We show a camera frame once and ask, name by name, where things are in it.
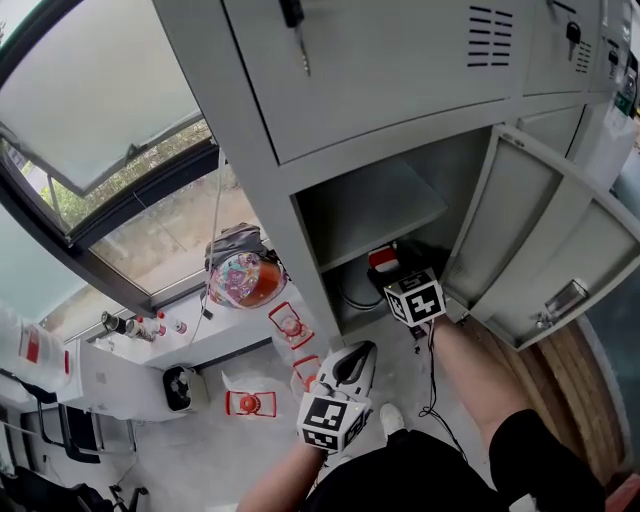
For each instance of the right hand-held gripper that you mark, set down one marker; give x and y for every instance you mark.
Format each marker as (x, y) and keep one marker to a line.
(417, 302)

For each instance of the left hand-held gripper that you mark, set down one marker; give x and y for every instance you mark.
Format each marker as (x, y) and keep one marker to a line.
(325, 417)

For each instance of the red and white item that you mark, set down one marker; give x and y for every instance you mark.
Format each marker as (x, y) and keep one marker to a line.
(382, 258)

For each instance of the grey metal locker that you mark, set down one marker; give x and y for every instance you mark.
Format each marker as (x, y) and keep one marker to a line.
(380, 90)

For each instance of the person's right forearm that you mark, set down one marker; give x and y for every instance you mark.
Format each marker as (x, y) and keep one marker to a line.
(467, 380)

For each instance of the person's left forearm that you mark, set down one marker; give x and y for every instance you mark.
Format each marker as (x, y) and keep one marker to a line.
(280, 482)

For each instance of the open grey locker door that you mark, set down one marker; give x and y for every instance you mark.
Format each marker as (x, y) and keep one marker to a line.
(545, 235)

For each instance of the person's white shoe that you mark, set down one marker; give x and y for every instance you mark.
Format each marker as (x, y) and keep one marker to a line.
(391, 417)

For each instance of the person's black clothing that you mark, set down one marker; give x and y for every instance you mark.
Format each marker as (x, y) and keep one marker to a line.
(425, 475)

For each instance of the metal door latch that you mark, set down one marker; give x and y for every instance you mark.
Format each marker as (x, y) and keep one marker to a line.
(562, 302)

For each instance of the small bottle with red cap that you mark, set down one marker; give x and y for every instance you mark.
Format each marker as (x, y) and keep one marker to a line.
(150, 327)
(176, 324)

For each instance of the wooden panel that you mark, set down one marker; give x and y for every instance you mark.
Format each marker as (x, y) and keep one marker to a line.
(575, 400)

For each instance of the white desk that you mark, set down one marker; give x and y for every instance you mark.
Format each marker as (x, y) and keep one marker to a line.
(120, 385)

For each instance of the metal flask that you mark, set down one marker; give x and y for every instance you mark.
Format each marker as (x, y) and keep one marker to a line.
(110, 321)

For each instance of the black chair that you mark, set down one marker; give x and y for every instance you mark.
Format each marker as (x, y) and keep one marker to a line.
(75, 435)

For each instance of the black key with metal blade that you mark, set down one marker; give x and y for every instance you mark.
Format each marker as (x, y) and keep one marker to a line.
(573, 37)
(613, 62)
(299, 30)

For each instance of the large clear red label jug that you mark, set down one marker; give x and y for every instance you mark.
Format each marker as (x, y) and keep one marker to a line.
(35, 350)

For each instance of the black window frame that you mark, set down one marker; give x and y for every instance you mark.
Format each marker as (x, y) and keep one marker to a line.
(100, 250)

